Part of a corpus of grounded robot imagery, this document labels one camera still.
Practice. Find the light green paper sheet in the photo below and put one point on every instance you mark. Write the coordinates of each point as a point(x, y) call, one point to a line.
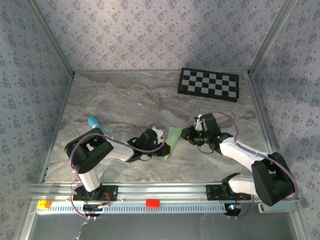
point(173, 136)

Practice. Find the yellow block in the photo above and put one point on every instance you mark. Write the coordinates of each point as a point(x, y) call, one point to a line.
point(43, 204)

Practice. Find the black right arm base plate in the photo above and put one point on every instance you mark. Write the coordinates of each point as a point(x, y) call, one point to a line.
point(212, 193)

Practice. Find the light blue flat device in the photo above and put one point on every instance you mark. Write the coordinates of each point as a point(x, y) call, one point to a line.
point(287, 208)

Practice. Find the black controller board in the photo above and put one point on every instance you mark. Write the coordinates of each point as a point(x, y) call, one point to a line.
point(93, 208)
point(233, 208)

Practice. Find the aluminium table edge rail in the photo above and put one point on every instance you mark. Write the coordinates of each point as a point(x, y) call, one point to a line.
point(59, 120)
point(263, 120)

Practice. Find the aluminium mounting rail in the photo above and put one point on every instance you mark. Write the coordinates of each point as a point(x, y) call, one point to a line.
point(162, 191)

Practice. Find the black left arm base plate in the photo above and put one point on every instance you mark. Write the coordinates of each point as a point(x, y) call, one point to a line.
point(113, 193)

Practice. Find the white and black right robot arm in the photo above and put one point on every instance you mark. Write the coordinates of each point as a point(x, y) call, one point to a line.
point(272, 182)

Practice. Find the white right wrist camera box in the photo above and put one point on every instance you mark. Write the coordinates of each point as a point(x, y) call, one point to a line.
point(198, 125)

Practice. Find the red block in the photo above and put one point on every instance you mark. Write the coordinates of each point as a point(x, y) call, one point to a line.
point(153, 203)

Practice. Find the black and white checkerboard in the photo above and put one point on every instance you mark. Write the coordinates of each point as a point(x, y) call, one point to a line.
point(207, 85)

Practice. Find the aluminium frame post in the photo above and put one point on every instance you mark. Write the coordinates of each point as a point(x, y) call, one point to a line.
point(272, 37)
point(52, 40)

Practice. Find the light blue cylindrical tool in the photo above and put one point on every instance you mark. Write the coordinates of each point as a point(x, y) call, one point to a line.
point(94, 123)

